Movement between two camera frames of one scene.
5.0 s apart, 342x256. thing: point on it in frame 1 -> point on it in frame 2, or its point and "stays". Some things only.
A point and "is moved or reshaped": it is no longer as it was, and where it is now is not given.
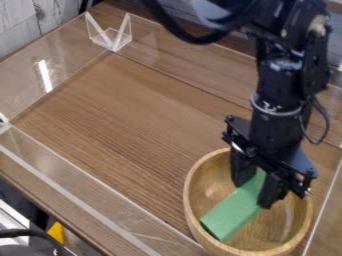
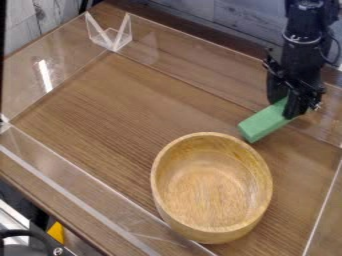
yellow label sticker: [56, 232] stays
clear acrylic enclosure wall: [113, 109] stays
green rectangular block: [232, 213] is moved or reshaped
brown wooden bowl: [278, 225] -> [211, 186]
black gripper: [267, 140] -> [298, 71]
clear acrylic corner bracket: [109, 39] stays
